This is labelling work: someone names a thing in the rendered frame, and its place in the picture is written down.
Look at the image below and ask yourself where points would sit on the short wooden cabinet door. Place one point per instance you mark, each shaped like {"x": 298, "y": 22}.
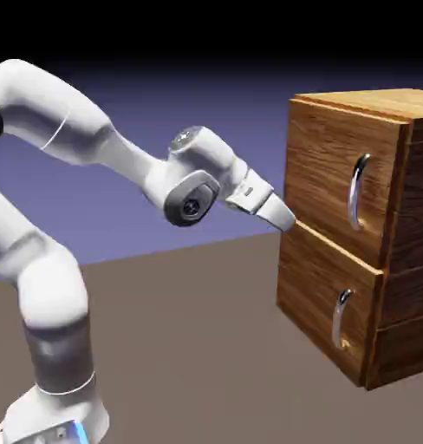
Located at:
{"x": 308, "y": 295}

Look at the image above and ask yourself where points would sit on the wooden cabinet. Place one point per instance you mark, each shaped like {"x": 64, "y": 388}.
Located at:
{"x": 405, "y": 242}

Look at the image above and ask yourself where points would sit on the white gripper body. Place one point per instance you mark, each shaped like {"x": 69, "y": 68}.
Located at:
{"x": 279, "y": 212}

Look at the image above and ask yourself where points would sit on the tall wooden cabinet door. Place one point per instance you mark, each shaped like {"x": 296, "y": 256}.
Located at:
{"x": 322, "y": 173}

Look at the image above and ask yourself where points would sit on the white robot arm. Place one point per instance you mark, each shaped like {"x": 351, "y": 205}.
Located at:
{"x": 52, "y": 125}

